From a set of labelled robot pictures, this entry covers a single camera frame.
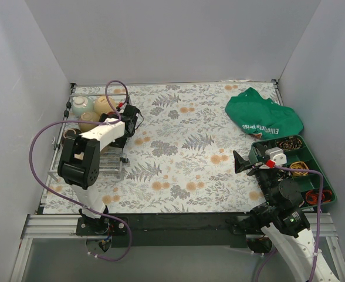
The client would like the tan bowl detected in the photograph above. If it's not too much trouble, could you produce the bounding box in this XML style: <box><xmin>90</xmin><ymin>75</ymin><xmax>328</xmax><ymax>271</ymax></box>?
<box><xmin>78</xmin><ymin>112</ymin><xmax>100</xmax><ymax>132</ymax></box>

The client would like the dark brown bowl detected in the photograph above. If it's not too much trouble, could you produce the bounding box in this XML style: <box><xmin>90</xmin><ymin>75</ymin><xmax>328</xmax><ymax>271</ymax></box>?
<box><xmin>60</xmin><ymin>128</ymin><xmax>82</xmax><ymax>145</ymax></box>

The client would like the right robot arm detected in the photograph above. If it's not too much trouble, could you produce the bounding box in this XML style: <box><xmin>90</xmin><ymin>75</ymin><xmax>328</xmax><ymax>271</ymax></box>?
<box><xmin>232</xmin><ymin>147</ymin><xmax>338</xmax><ymax>281</ymax></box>

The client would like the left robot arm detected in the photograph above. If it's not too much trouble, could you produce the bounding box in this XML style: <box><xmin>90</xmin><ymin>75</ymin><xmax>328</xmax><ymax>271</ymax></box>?
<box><xmin>57</xmin><ymin>104</ymin><xmax>141</xmax><ymax>235</ymax></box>

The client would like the beige bowl at rack back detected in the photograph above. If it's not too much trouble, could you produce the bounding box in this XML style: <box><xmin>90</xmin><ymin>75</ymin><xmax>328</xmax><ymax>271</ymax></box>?
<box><xmin>94</xmin><ymin>96</ymin><xmax>117</xmax><ymax>115</ymax></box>

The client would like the green compartment tray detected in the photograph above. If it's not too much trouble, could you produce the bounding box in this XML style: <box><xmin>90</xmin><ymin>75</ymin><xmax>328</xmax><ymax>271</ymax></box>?
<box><xmin>251</xmin><ymin>135</ymin><xmax>322</xmax><ymax>209</ymax></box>

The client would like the pale green bowl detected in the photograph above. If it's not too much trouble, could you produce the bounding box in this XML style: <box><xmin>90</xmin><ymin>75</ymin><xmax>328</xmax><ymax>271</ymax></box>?
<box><xmin>72</xmin><ymin>96</ymin><xmax>94</xmax><ymax>117</ymax></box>

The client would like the green cloth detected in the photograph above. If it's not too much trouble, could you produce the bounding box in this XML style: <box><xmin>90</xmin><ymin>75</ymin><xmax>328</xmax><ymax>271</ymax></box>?
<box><xmin>225</xmin><ymin>88</ymin><xmax>304</xmax><ymax>140</ymax></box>

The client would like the floral table mat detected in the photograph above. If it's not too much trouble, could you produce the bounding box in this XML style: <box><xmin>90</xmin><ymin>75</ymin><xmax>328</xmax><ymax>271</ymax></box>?
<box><xmin>42</xmin><ymin>82</ymin><xmax>284</xmax><ymax>214</ymax></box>

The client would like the metal wire dish rack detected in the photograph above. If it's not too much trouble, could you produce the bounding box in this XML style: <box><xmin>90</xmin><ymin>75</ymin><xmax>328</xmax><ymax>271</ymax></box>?
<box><xmin>48</xmin><ymin>93</ymin><xmax>128</xmax><ymax>180</ymax></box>

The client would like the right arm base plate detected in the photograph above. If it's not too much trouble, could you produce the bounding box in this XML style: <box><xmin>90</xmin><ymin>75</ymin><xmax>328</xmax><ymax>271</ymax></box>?
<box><xmin>228</xmin><ymin>216</ymin><xmax>263</xmax><ymax>235</ymax></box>

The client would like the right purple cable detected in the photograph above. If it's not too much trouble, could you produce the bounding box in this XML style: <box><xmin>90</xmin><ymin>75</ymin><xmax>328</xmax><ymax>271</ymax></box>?
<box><xmin>251</xmin><ymin>165</ymin><xmax>324</xmax><ymax>282</ymax></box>

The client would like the purple cable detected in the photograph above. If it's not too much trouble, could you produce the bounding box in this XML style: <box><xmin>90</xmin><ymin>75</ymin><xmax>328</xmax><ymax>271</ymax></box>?
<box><xmin>29</xmin><ymin>80</ymin><xmax>133</xmax><ymax>262</ymax></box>
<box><xmin>251</xmin><ymin>165</ymin><xmax>324</xmax><ymax>282</ymax></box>

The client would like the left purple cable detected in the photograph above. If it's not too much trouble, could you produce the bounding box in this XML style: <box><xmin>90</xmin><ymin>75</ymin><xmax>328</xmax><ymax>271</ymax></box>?
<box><xmin>29</xmin><ymin>80</ymin><xmax>133</xmax><ymax>262</ymax></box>

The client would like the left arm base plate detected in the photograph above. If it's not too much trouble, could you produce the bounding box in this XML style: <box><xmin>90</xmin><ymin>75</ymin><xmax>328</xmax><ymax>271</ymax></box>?
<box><xmin>75</xmin><ymin>217</ymin><xmax>128</xmax><ymax>236</ymax></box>

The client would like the aluminium frame rail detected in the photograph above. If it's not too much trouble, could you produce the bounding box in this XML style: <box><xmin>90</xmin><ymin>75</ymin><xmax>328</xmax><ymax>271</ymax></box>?
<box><xmin>9</xmin><ymin>213</ymin><xmax>345</xmax><ymax>282</ymax></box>

